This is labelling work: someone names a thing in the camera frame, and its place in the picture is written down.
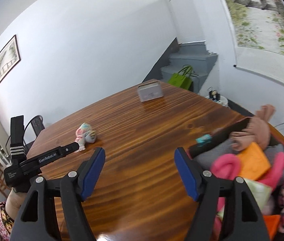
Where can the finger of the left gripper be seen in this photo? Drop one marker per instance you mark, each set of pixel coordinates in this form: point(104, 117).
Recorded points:
point(67, 149)

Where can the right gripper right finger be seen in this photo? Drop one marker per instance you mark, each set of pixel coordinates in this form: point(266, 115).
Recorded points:
point(242, 218)

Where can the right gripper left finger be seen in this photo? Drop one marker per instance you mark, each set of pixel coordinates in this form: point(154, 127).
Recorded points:
point(37, 219)

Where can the dark orange toy cube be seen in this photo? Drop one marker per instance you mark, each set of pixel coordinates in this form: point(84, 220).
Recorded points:
point(272, 224)

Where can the green white carton box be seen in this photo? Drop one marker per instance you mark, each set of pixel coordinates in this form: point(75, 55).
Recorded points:
point(262, 194)

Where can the light orange toy cube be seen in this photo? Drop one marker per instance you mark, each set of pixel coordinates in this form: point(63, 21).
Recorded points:
point(254, 163)

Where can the grey knit pouch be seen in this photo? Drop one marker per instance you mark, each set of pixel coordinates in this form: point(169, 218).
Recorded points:
point(206, 159)

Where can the grey sock with black balls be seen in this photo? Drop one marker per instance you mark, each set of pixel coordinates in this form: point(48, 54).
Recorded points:
point(275, 154)

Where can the brown stocking bundle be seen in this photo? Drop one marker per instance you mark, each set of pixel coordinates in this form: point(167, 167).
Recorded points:
point(254, 129)

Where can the grey yellow sock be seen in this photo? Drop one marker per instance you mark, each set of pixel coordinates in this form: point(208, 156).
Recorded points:
point(90, 136)

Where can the person left hand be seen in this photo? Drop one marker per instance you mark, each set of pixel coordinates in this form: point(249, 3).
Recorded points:
point(14, 202)

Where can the pink rimmed storage box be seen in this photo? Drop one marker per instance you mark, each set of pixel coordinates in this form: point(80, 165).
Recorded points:
point(223, 134)

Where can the grey tin box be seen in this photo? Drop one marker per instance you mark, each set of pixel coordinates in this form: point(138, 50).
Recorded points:
point(150, 91)

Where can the white bucket with bottles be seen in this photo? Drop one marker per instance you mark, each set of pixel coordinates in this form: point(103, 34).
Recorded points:
point(215, 96)

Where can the green shopping bag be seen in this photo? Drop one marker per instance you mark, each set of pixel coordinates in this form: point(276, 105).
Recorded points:
point(183, 78)

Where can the grey staircase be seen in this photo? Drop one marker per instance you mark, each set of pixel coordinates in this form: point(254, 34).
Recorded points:
point(178, 56)

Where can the landscape scroll painting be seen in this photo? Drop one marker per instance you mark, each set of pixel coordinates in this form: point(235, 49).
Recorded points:
point(257, 28)

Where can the framed wall picture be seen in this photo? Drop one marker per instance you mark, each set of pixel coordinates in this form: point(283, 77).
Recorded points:
point(9, 57)

